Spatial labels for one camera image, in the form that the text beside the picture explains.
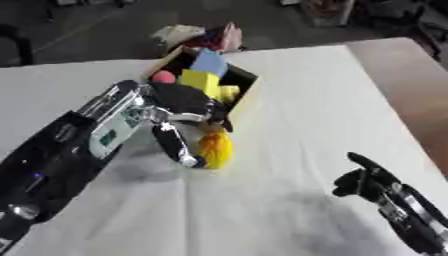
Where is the blue block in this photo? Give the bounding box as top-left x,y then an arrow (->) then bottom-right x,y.
189,48 -> 231,78

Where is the pile of bags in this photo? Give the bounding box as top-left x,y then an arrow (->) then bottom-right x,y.
150,21 -> 245,54

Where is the small yellow block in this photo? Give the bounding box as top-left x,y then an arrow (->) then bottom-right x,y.
218,85 -> 242,104

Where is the pink ball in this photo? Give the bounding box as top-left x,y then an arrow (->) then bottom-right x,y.
150,69 -> 179,85

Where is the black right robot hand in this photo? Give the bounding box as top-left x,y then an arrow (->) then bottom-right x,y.
330,151 -> 403,203

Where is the open cardboard box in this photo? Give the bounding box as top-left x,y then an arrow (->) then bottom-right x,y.
138,44 -> 265,125

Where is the orange and yellow toy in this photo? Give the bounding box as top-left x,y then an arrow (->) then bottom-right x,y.
196,123 -> 235,170

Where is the large yellow block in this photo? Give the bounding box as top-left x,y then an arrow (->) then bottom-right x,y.
176,68 -> 224,101

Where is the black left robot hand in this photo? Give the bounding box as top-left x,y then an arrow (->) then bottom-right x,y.
141,82 -> 237,169

